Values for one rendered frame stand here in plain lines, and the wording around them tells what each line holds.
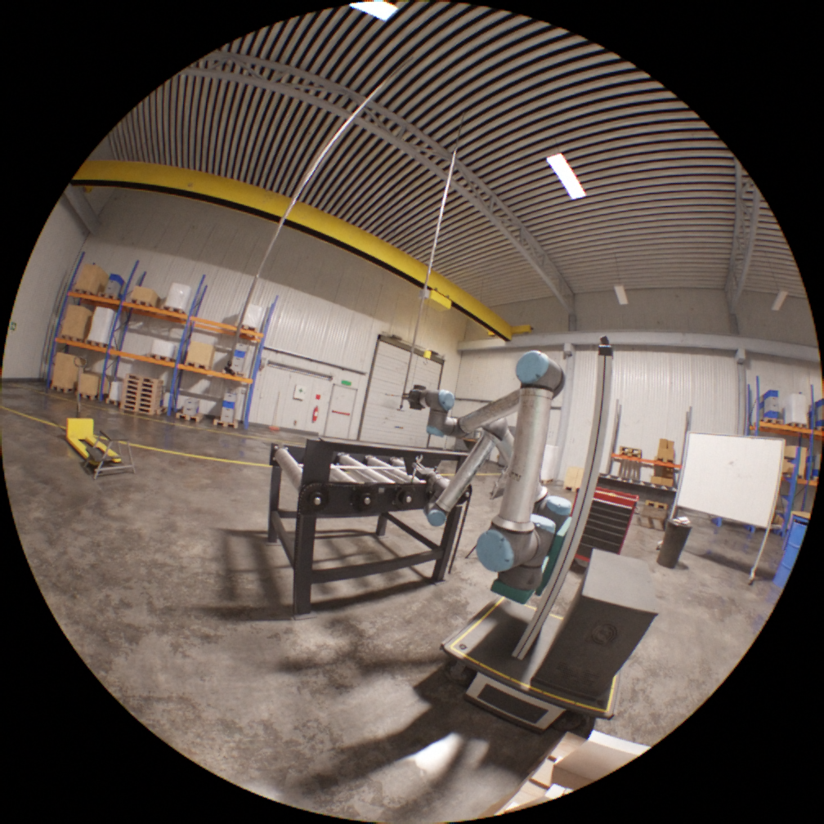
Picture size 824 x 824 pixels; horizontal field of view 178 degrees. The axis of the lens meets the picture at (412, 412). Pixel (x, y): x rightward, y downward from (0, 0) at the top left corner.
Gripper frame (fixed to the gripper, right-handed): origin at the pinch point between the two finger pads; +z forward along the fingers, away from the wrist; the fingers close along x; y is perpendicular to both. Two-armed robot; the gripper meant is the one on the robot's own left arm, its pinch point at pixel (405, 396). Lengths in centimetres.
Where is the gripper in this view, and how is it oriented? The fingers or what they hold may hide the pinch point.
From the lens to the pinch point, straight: 148.8
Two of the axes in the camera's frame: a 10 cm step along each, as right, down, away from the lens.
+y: 7.6, 1.6, 6.2
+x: 1.9, -9.8, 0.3
